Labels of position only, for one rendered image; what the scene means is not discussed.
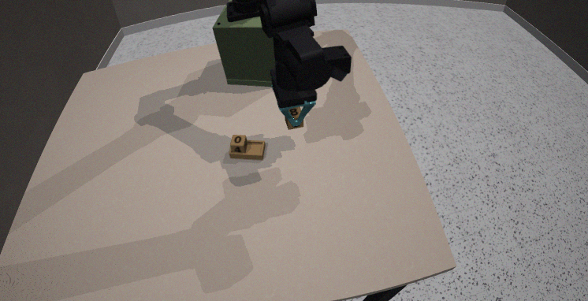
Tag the tan wooden cube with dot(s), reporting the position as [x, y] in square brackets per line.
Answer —
[295, 112]
[239, 144]

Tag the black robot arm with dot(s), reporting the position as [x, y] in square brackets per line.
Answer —
[310, 65]

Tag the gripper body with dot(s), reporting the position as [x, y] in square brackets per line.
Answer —
[284, 87]

